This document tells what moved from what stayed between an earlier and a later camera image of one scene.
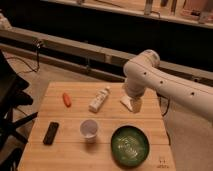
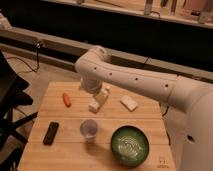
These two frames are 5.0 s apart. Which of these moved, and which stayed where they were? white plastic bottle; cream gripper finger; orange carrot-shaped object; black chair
Moved: cream gripper finger
Stayed: black chair; orange carrot-shaped object; white plastic bottle
